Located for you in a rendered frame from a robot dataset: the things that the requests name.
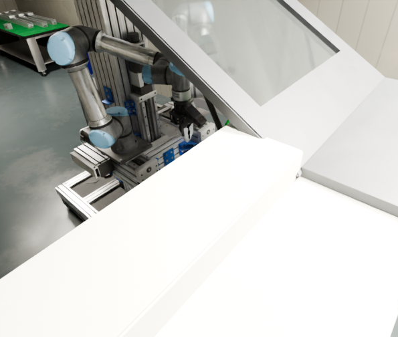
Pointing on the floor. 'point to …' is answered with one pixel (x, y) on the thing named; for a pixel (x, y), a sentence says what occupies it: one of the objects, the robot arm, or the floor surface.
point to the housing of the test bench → (328, 237)
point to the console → (144, 246)
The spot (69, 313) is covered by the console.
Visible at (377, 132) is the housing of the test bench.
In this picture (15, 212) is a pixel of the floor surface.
